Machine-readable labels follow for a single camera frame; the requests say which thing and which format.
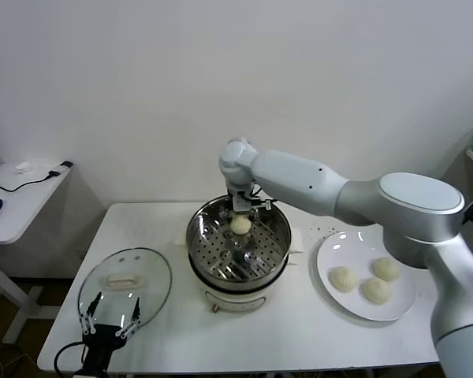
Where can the stainless steel steamer pot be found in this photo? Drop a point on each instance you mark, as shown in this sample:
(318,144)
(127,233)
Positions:
(276,236)

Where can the glass pot lid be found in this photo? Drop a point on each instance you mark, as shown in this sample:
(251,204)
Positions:
(142,264)

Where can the crumpled white tissue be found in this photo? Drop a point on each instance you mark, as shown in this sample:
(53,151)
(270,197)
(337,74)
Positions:
(23,168)

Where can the white side desk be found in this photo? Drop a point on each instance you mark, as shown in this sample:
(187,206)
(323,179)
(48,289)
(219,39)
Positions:
(23,208)

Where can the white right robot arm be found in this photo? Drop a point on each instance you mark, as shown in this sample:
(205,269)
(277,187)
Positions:
(299,177)

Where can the scattered dark crumbs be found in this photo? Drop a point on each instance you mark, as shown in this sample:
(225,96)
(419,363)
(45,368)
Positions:
(333,227)

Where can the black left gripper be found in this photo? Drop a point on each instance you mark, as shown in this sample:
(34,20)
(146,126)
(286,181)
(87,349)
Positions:
(102,338)

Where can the white round plate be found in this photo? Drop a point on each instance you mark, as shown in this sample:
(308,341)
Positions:
(339,252)

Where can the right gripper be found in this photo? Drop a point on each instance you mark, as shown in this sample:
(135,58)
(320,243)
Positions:
(243,202)

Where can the white steamed baozi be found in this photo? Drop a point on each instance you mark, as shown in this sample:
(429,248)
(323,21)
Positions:
(376,290)
(343,279)
(240,224)
(386,269)

